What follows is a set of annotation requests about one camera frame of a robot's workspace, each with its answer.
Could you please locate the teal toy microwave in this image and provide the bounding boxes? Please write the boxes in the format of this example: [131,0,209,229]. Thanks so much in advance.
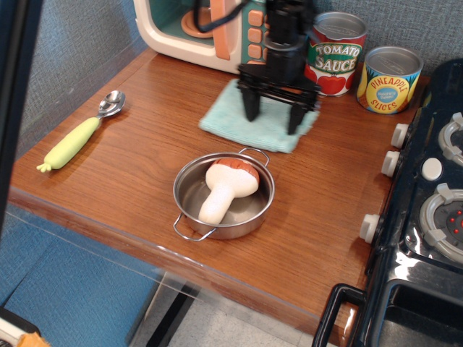
[135,1,270,73]

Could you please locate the small steel pot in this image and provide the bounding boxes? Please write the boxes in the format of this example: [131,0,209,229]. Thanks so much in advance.
[173,147,276,242]

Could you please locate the pineapple slices can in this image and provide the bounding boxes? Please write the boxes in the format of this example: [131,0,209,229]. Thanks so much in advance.
[357,46,423,115]

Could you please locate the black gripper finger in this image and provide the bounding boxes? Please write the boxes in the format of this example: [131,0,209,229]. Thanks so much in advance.
[288,104,306,135]
[242,90,260,121]

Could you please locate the light blue cloth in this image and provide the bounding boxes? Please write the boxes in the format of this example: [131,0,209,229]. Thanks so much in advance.
[199,79,319,153]

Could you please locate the orange plush object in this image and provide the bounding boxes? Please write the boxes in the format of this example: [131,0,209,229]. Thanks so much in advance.
[17,333,51,347]

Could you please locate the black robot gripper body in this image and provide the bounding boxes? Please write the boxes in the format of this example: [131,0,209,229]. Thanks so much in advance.
[238,43,320,112]

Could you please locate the plush white brown mushroom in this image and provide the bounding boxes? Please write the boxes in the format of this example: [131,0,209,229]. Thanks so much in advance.
[198,158,260,225]

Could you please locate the spoon with green handle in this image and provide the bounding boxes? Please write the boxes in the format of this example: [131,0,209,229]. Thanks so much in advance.
[36,90,126,173]

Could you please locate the black toy stove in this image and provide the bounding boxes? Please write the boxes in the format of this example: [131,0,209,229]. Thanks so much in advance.
[313,59,462,346]

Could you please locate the tomato sauce can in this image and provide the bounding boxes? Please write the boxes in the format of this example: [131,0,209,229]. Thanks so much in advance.
[305,12,368,96]

